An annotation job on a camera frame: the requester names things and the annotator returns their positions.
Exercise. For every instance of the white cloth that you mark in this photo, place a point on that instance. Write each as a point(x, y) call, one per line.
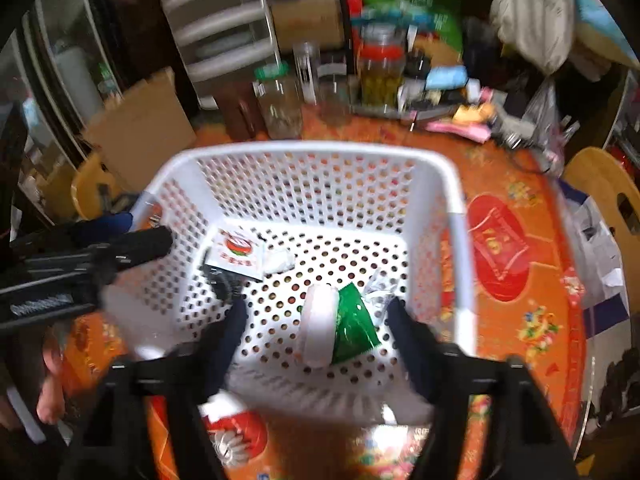
point(320, 325)

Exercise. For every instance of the dark glass jar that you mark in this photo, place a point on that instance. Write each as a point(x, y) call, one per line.
point(335, 95)

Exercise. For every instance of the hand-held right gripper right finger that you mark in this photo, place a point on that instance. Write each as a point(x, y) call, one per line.
point(407, 345)

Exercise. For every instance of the tall clear glass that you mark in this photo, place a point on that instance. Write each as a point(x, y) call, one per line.
point(306, 72)

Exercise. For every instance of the glass jar with red lid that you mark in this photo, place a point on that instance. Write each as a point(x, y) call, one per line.
point(382, 80)

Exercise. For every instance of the white power strip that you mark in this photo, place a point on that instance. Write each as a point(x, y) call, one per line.
point(517, 134)

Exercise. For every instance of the person's left hand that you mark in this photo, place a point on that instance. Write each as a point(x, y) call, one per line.
point(51, 385)

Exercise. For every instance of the yellow packet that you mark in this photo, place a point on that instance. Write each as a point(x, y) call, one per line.
point(472, 114)

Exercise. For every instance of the clear plastic bag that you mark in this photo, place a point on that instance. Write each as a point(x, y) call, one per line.
point(547, 120)
point(380, 292)

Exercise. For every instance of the cardboard box flap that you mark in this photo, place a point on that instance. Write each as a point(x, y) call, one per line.
point(145, 125)

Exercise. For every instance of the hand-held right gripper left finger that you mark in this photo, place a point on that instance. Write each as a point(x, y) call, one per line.
point(227, 345)

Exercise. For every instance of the wooden chair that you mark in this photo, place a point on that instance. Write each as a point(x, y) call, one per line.
point(87, 190)
point(590, 170)

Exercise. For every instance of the blue face mask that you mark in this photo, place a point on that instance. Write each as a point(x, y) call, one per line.
point(447, 77)

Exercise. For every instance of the dark wardrobe with mirrors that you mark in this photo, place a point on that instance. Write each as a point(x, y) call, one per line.
point(65, 60)

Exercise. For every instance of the small white pouch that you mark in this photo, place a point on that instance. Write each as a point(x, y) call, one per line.
point(277, 260)

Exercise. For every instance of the white perforated plastic basket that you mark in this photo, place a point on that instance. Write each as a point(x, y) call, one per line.
point(325, 149)

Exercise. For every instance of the crumpled clear plastic bag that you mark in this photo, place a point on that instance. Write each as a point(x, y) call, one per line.
point(547, 120)

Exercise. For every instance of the jar with black lid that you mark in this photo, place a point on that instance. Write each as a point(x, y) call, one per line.
point(418, 65)

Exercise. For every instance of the pink packet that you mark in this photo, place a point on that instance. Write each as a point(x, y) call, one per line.
point(460, 131)

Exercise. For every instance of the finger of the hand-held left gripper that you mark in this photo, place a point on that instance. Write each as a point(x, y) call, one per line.
point(107, 222)
point(145, 246)

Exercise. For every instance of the glass jar with green lid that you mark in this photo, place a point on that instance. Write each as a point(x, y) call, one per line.
point(280, 105)

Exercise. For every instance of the white ribbed round object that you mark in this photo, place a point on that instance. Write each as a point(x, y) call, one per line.
point(232, 445)

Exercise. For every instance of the closed cardboard box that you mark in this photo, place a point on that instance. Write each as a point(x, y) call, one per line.
point(305, 20)

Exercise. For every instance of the green plastic packet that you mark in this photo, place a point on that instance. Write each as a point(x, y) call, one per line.
point(357, 325)

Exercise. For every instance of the white packet with red print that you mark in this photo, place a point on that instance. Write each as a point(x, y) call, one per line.
point(237, 255)

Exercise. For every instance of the stacked clear storage tower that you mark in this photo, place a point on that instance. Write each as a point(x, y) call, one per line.
point(215, 20)

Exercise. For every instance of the beige canvas tote bag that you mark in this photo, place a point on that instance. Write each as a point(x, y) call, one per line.
point(530, 15)

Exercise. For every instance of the blue and white paper bag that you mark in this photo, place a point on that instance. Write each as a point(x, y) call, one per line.
point(595, 250)

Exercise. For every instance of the blue printed tote bag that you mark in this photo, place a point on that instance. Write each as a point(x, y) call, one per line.
point(600, 15)

